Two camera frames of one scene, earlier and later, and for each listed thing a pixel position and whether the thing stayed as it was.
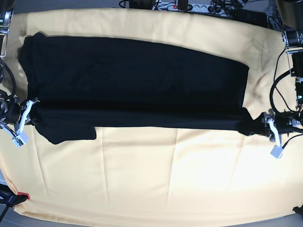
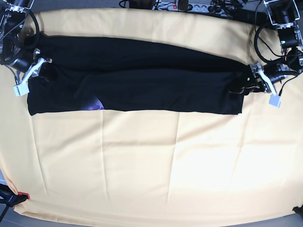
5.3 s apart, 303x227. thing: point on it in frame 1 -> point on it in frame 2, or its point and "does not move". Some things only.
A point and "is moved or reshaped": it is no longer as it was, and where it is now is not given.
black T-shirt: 79,84 is moved or reshaped
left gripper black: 11,111 -> 23,62
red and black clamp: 8,196 does not move
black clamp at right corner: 298,210 does not move
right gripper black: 285,122 -> 277,72
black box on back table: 256,17 does not move
